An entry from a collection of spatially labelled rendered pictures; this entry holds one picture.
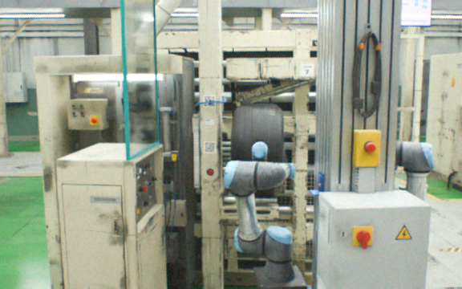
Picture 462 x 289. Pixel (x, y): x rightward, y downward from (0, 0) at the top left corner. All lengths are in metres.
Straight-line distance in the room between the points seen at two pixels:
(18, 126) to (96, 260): 10.77
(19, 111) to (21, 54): 1.50
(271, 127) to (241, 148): 0.21
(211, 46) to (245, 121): 0.51
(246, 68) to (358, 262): 1.75
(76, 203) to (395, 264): 1.48
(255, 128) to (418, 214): 1.24
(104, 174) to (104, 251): 0.39
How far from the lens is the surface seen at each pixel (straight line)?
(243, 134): 2.58
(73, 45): 12.51
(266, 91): 3.13
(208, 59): 2.76
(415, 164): 2.13
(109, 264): 2.35
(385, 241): 1.62
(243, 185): 1.83
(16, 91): 12.67
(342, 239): 1.56
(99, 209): 2.27
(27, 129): 12.90
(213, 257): 3.00
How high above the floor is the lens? 1.66
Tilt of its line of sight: 8 degrees down
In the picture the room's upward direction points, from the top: straight up
